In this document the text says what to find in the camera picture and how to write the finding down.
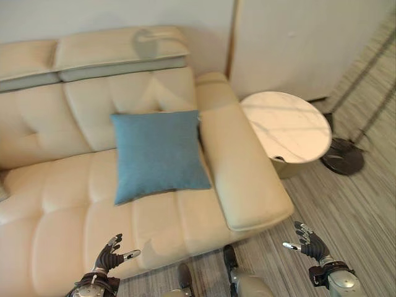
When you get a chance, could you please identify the cream leather sofa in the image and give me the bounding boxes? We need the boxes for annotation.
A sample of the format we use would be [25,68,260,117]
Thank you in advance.
[0,25,295,297]

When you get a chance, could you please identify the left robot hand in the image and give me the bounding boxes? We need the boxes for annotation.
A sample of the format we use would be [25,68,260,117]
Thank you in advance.
[94,233,142,275]

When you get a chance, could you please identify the round white marble side table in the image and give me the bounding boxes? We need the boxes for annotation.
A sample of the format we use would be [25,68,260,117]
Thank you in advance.
[240,90,333,180]

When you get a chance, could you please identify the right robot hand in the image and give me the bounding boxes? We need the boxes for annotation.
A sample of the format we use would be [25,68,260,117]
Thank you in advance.
[282,220,331,266]

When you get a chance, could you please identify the robot left leg and foot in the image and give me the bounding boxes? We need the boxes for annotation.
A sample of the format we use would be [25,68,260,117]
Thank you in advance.
[162,262,195,297]

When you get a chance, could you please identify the blue square cushion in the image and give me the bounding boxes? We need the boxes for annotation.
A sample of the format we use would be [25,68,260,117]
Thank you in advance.
[110,110,212,206]

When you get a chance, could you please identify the floor lamp with black base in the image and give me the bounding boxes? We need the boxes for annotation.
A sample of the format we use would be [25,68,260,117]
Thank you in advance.
[321,12,396,176]

